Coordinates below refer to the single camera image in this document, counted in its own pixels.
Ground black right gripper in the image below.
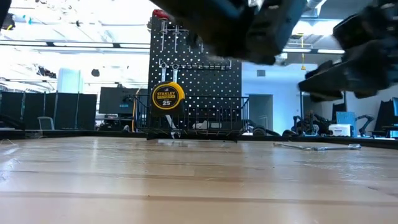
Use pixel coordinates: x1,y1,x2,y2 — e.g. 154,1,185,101
297,2,398,103

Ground yellow black tape measure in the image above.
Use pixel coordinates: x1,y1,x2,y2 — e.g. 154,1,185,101
149,81,187,118

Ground background laptop screen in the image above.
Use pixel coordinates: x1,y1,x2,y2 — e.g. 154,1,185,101
335,111,356,127

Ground white box device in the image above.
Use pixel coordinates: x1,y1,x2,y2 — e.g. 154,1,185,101
328,123,353,137

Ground large black background monitor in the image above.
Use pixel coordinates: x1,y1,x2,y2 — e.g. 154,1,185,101
373,96,398,138

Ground black metal pegboard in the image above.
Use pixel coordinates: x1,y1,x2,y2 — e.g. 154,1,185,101
146,9,243,139

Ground black headphones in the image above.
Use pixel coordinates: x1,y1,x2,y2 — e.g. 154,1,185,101
251,124,282,137

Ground black computer monitor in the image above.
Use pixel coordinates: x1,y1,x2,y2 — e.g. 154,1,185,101
98,86,139,114

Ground black office partition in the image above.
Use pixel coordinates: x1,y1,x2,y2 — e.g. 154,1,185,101
0,89,98,130

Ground gray office chair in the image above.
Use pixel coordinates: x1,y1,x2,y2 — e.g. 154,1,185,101
37,114,56,130

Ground yellow hanging cord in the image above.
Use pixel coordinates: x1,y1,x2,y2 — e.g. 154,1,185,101
297,32,307,71

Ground black background station frame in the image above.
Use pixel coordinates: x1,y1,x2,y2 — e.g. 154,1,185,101
299,91,348,136

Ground white wire wrench rack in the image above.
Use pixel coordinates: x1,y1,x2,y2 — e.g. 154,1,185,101
157,58,233,71

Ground white wire screwdriver ring rack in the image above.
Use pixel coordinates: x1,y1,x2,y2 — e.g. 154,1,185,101
158,19,206,54

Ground black aluminium table frame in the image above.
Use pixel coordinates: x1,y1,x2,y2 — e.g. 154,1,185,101
0,126,398,147

